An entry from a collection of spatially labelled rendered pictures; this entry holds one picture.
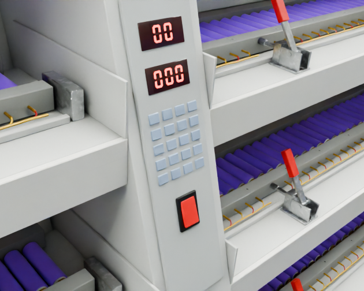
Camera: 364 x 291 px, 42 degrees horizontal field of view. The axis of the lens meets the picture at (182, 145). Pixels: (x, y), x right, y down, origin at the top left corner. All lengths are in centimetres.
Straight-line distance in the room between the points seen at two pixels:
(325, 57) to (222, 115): 21
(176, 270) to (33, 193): 16
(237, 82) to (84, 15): 19
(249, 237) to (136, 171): 23
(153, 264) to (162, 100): 15
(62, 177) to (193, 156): 13
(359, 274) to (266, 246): 31
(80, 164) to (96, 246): 15
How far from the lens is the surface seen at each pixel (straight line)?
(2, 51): 55
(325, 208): 66
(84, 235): 52
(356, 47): 70
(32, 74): 51
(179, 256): 45
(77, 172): 37
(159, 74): 40
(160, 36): 40
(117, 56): 38
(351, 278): 85
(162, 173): 41
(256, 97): 50
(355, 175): 75
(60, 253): 55
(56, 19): 44
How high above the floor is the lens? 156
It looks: 17 degrees down
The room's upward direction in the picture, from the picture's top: 8 degrees counter-clockwise
